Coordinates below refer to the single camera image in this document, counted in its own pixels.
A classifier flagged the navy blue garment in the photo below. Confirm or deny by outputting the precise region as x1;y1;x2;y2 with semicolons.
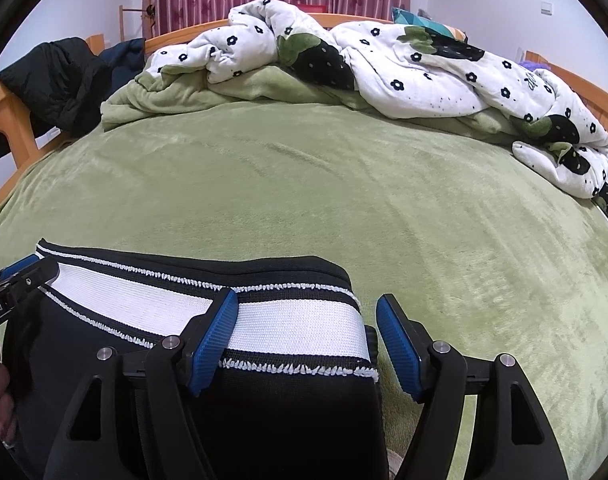
99;38;146;89

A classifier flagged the white floral quilt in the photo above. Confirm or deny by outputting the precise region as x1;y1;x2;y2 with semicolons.
146;0;608;198

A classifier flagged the white wall switch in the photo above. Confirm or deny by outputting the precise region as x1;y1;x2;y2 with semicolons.
540;1;553;16

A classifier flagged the wooden bed frame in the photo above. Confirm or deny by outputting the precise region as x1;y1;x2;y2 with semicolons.
0;13;608;204

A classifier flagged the black track pants white stripe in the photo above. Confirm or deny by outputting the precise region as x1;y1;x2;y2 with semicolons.
0;240;389;479

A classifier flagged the teal patterned pillow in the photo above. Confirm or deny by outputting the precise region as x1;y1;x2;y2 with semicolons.
392;6;468;42

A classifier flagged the black jacket on rail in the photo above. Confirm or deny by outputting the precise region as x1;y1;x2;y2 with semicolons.
0;37;112;138

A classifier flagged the green plush bed blanket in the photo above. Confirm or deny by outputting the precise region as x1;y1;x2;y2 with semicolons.
0;67;608;479

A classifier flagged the wooden coat rack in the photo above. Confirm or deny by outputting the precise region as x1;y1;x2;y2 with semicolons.
118;0;156;42

